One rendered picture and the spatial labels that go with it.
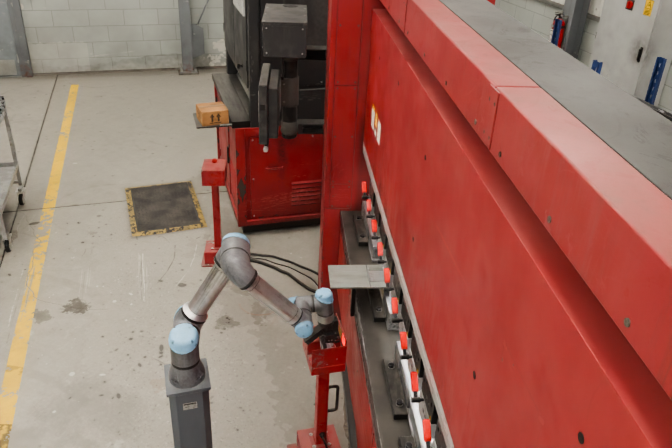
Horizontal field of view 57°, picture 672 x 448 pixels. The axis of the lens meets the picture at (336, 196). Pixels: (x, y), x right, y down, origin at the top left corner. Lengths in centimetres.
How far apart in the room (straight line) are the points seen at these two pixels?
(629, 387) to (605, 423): 7
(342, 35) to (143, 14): 619
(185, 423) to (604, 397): 212
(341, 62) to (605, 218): 258
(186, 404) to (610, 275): 214
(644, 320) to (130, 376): 342
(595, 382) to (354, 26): 260
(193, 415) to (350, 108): 176
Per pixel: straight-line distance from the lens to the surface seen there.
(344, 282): 291
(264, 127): 364
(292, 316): 256
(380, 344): 278
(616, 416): 100
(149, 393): 387
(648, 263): 86
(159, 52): 944
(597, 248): 97
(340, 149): 357
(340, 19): 334
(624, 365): 104
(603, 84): 150
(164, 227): 533
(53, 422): 386
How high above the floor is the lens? 269
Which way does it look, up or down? 28 degrees down
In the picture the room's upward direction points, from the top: 3 degrees clockwise
